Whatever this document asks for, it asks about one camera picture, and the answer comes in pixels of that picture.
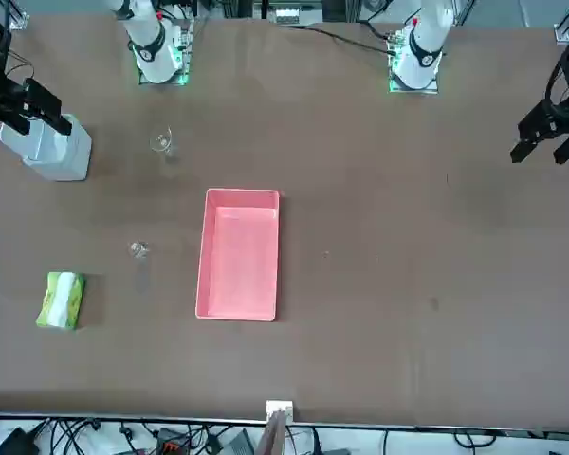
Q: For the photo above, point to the small clear glass beaker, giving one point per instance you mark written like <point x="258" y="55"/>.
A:
<point x="138" y="249"/>

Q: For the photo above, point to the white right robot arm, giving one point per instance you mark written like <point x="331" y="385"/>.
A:
<point x="157" y="52"/>

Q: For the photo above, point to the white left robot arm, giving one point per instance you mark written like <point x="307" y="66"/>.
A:
<point x="424" y="52"/>

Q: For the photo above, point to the white lidded trash bin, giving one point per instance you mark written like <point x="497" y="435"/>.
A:
<point x="57" y="156"/>

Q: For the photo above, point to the large clear glass beaker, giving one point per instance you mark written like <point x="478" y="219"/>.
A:
<point x="162" y="140"/>

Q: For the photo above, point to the green tissue pack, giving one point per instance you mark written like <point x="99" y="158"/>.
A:
<point x="61" y="301"/>

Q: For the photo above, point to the pink plastic rectangular container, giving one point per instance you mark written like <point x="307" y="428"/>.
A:
<point x="239" y="265"/>

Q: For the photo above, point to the grey power adapter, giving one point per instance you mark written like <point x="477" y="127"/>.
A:
<point x="239" y="443"/>

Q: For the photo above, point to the aluminium camera post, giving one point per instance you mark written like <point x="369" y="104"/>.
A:
<point x="277" y="410"/>

